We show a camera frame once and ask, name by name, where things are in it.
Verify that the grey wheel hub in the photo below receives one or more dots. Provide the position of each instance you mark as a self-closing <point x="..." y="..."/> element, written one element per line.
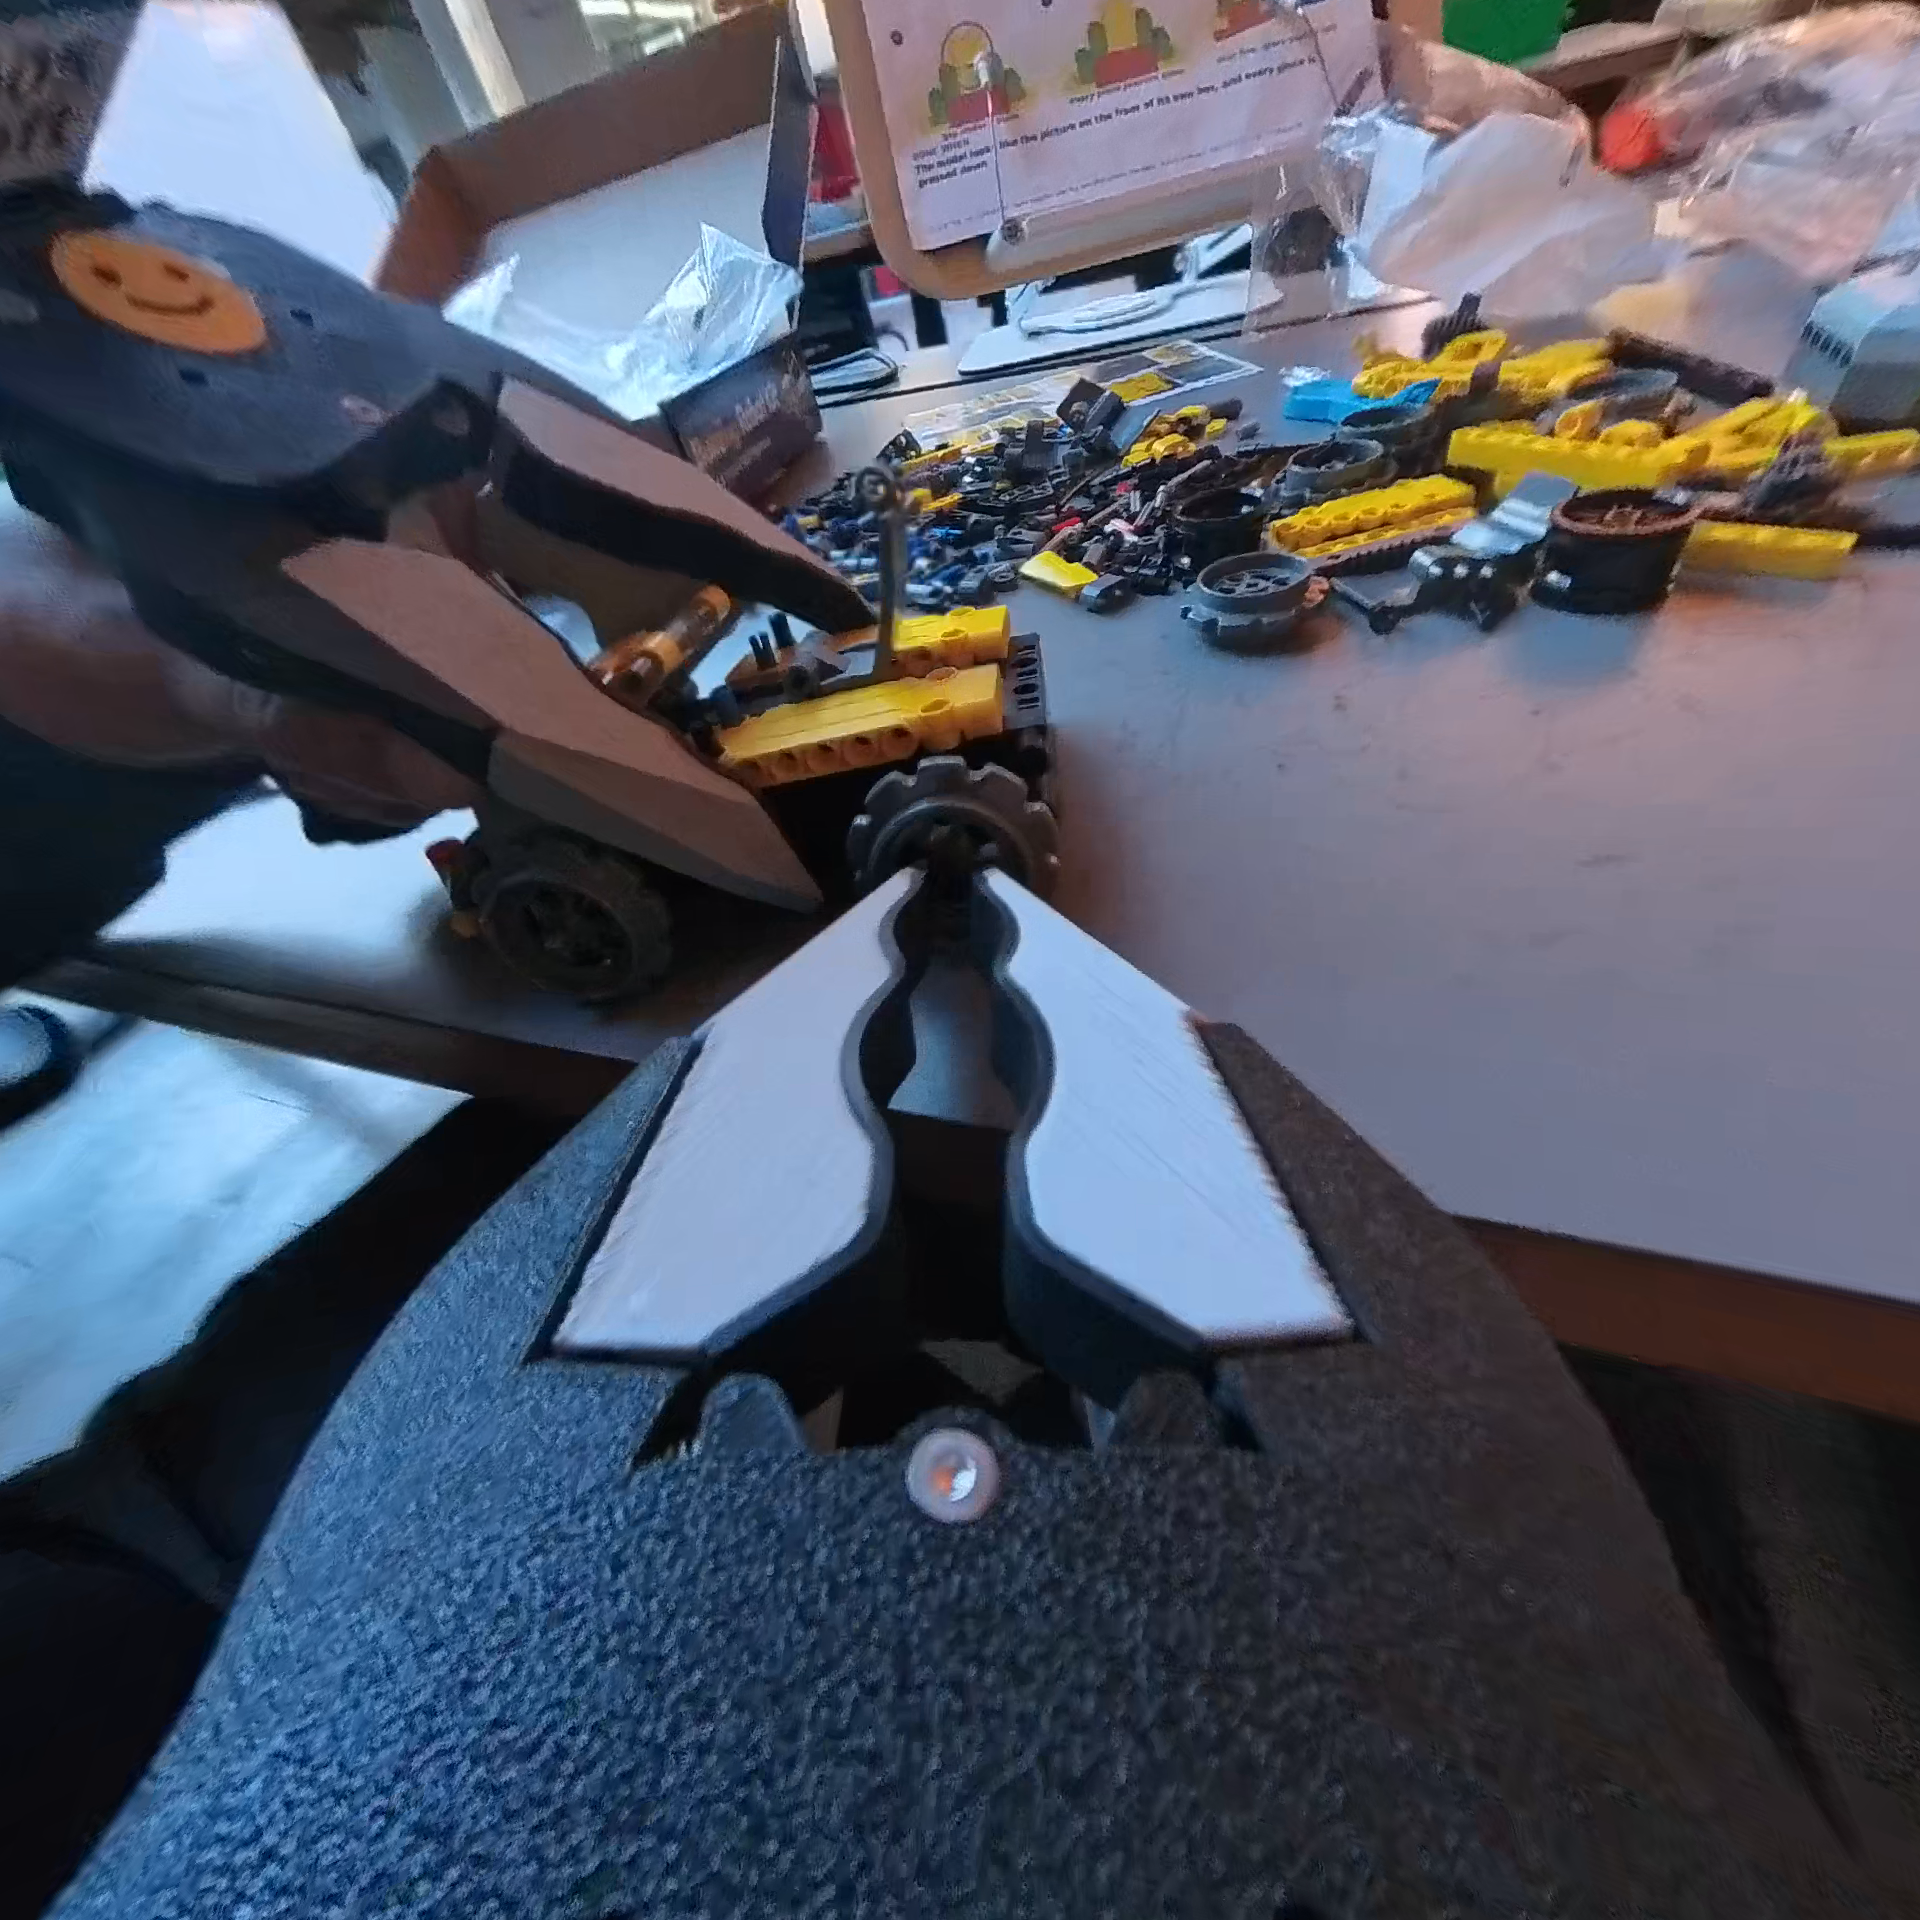
<point x="1253" y="590"/>
<point x="1329" y="468"/>

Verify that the red brick piece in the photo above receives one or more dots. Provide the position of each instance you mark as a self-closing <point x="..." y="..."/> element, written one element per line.
<point x="1632" y="139"/>

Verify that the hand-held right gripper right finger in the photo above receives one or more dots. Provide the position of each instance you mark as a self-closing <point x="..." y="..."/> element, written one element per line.
<point x="1156" y="1184"/>

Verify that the cardboard box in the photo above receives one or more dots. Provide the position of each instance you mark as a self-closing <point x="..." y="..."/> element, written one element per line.
<point x="600" y="195"/>

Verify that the person's left forearm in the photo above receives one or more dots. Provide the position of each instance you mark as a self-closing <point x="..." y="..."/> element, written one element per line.
<point x="76" y="855"/>

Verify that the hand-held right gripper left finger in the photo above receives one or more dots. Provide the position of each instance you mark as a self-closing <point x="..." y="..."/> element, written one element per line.
<point x="749" y="1184"/>

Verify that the black brick connector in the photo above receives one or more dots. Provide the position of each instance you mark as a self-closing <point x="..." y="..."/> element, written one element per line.
<point x="1441" y="576"/>

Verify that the grey brick motor box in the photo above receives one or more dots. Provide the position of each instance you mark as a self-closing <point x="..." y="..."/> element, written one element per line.
<point x="1865" y="353"/>

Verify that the printed instruction board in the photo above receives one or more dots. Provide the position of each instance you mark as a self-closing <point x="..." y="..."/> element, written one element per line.
<point x="1126" y="153"/>

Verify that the black toy tire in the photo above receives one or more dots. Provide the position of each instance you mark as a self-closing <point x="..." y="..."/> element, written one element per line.
<point x="1629" y="546"/>
<point x="1220" y="520"/>

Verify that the light blue brick blade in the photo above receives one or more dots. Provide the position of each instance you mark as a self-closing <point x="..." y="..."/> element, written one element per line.
<point x="1335" y="401"/>

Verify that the white tray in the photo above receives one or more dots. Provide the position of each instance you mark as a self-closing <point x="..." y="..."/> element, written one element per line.
<point x="1113" y="317"/>

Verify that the person's left hand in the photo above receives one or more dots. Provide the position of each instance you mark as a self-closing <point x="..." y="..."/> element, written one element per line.
<point x="102" y="660"/>

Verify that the pile of small brick pieces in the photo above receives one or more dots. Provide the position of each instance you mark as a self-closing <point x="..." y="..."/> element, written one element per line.
<point x="1020" y="512"/>

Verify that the grey desk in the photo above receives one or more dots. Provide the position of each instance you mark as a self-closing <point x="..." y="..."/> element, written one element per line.
<point x="1425" y="901"/>

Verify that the yellow toy brick vehicle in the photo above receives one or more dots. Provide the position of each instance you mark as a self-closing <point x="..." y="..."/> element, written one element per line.
<point x="869" y="721"/>

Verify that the green box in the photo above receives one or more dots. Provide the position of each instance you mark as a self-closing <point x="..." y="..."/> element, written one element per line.
<point x="1501" y="22"/>

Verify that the pile of yellow brick beams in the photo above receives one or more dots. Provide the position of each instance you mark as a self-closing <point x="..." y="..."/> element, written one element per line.
<point x="1575" y="452"/>

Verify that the sticker sheet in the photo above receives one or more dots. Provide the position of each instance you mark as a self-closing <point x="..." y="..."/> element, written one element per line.
<point x="1142" y="371"/>

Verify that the grey brick panel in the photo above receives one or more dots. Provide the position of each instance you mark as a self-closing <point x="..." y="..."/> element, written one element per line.
<point x="1514" y="520"/>

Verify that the yellow curved brick panel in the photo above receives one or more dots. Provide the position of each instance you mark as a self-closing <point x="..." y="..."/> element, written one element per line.
<point x="1058" y="575"/>

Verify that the crumpled clear plastic bag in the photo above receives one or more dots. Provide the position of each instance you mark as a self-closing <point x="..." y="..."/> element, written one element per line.
<point x="676" y="324"/>

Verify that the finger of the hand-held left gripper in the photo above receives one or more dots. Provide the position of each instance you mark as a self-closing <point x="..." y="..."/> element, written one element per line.
<point x="633" y="452"/>
<point x="510" y="676"/>

